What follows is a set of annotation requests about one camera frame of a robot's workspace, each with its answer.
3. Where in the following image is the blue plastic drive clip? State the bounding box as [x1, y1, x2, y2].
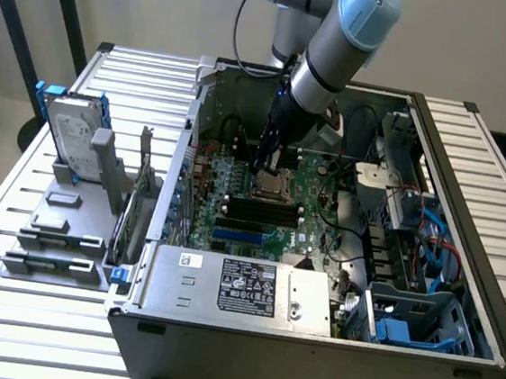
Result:
[374, 317, 413, 348]

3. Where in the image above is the grey drive cage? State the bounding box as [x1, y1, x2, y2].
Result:
[359, 279, 484, 359]

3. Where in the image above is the blue expansion slot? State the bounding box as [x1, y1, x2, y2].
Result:
[212, 226, 265, 247]

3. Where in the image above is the small silver heat sink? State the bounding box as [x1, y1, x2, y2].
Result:
[340, 291, 365, 316]

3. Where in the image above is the hard disk with blue bracket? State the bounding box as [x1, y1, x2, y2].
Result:
[24, 80, 113, 188]

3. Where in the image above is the grey parts rack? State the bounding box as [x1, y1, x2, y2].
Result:
[0, 117, 170, 296]

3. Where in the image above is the blue wire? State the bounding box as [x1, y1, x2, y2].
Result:
[406, 204, 465, 297]

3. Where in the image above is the green motherboard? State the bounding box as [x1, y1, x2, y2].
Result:
[176, 136, 363, 274]

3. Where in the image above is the black RAM slot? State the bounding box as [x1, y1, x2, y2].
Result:
[223, 209, 299, 230]
[225, 204, 301, 224]
[227, 198, 302, 217]
[228, 193, 303, 211]

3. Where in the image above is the CPU socket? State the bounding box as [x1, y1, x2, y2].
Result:
[248, 165, 300, 205]

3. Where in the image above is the black expansion slot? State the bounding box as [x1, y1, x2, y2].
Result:
[213, 215, 269, 236]

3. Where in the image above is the red wire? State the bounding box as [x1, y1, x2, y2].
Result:
[411, 194, 468, 284]

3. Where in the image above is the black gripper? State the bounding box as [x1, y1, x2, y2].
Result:
[248, 90, 308, 181]

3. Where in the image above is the graphics card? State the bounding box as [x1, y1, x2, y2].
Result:
[105, 122, 162, 271]

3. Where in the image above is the silver power supply unit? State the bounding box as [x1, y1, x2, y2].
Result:
[135, 242, 356, 341]

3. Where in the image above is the blue case latch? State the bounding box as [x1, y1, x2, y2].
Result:
[108, 263, 131, 286]

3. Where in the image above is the metal disk bay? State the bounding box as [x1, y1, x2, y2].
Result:
[347, 105, 450, 235]

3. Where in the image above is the open black PC case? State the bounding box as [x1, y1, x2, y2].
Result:
[95, 47, 506, 379]

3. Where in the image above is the metal socket cover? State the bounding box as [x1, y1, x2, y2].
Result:
[266, 147, 286, 176]

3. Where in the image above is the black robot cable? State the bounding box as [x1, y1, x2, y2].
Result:
[228, 0, 301, 82]

